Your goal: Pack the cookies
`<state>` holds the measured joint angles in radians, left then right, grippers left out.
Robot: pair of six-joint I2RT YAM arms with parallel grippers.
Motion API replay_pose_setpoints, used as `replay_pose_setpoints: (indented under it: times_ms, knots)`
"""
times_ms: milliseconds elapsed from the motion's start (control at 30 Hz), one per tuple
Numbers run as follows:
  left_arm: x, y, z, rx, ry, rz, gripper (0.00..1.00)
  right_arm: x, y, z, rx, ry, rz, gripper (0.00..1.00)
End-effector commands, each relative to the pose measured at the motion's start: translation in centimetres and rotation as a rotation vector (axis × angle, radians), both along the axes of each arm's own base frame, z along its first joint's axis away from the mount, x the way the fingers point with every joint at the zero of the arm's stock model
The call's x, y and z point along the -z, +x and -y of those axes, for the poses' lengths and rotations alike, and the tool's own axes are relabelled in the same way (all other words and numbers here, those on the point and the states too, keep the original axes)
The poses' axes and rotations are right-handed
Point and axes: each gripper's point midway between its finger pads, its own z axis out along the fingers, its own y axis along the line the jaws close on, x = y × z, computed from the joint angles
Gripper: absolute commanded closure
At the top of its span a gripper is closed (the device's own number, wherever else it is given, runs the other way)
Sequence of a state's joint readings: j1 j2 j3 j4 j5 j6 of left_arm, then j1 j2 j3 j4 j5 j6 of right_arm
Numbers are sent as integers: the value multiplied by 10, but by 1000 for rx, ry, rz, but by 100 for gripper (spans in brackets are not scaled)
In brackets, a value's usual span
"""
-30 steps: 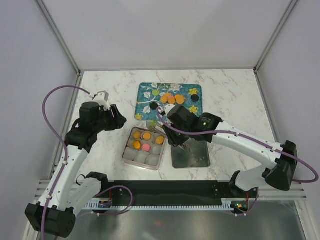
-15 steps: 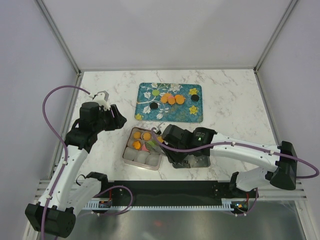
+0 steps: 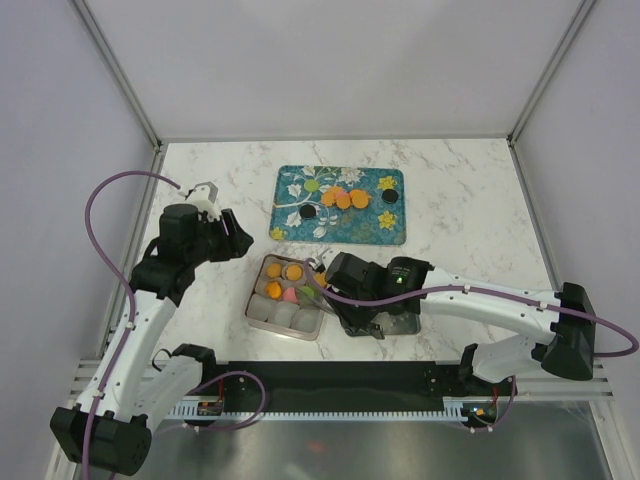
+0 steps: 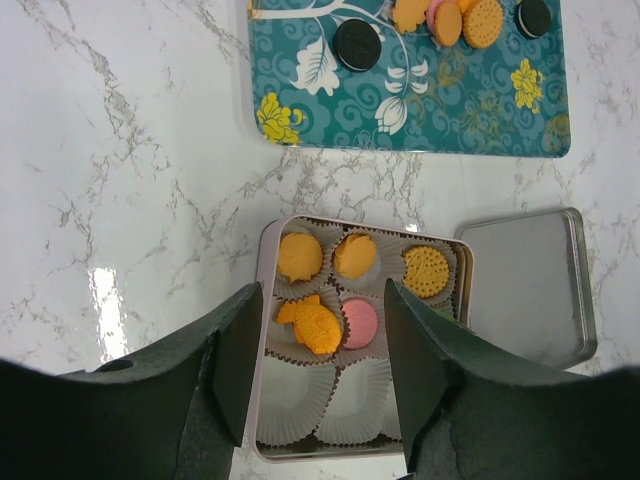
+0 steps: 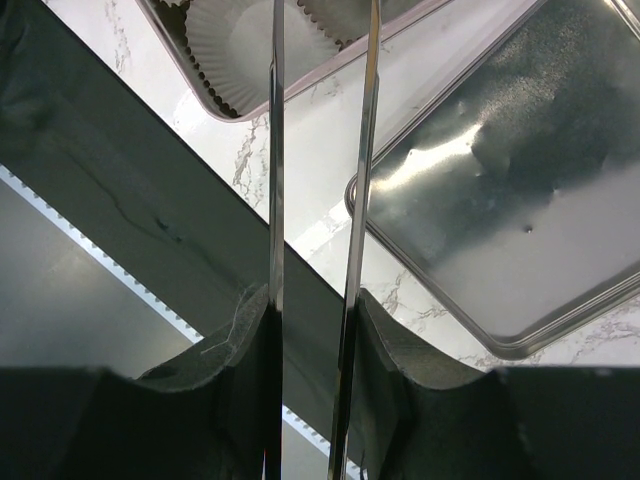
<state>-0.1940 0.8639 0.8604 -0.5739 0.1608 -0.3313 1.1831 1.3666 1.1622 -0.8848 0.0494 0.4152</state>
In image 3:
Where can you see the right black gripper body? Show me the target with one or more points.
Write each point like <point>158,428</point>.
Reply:
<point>353,315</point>

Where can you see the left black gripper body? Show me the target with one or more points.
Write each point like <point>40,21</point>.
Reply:
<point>214,244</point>

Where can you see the orange round cookie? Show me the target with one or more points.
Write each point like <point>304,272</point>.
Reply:
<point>320,279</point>

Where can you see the orange cookie small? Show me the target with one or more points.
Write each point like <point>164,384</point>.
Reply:
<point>274,270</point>

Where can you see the pink round cookie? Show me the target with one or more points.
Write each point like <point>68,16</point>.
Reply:
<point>289,295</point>

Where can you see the steel kitchen tongs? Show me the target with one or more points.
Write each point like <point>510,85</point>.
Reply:
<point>318,302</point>

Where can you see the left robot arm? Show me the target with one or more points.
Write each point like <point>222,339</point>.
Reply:
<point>111,425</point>

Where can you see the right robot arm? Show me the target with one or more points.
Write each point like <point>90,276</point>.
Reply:
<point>551,331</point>

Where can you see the silver tin lid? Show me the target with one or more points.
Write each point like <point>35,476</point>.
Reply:
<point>383,325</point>

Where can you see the cookie tin with liners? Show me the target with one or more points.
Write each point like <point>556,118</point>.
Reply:
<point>277,316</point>

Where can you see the black round cookie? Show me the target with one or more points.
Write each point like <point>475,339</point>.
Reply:
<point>308,211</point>

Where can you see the teal floral tray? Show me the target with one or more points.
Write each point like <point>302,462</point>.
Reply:
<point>368,221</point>

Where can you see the light green cookie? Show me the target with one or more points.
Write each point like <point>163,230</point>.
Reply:
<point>311,185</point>

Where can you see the orange cookie in pile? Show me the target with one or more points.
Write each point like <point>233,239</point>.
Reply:
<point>342,200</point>

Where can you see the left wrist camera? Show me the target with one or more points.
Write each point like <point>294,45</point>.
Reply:
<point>203,197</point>

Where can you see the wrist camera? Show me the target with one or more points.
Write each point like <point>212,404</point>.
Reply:
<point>203,197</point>
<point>320,262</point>

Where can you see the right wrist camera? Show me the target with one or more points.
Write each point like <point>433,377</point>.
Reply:
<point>320,262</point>

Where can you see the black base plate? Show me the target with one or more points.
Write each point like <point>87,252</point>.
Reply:
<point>362,386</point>

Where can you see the white cable duct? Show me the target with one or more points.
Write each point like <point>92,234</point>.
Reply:
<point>193,410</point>

